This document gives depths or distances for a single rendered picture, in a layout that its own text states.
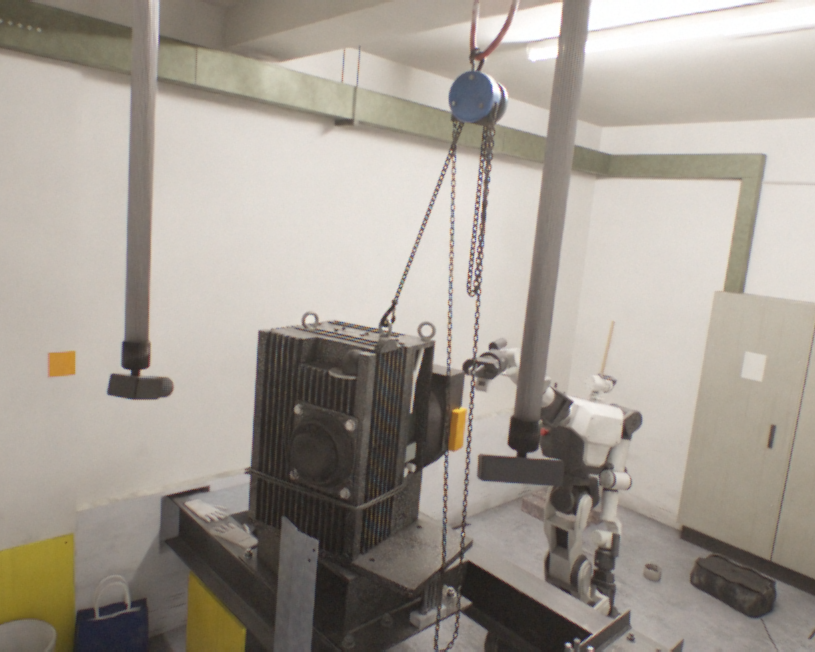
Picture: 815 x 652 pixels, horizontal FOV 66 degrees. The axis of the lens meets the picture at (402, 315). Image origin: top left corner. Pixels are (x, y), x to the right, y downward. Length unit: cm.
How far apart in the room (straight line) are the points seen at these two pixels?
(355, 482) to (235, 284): 134
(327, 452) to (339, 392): 20
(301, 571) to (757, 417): 324
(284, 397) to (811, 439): 326
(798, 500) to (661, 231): 197
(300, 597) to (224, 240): 165
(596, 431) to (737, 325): 200
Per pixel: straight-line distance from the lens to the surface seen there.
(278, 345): 227
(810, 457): 457
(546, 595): 274
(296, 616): 225
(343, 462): 213
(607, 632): 254
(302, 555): 213
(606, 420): 281
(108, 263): 290
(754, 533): 480
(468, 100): 201
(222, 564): 308
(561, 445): 283
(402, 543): 242
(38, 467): 297
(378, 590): 238
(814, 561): 475
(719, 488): 480
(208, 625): 313
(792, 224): 474
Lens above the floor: 205
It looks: 9 degrees down
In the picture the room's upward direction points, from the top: 5 degrees clockwise
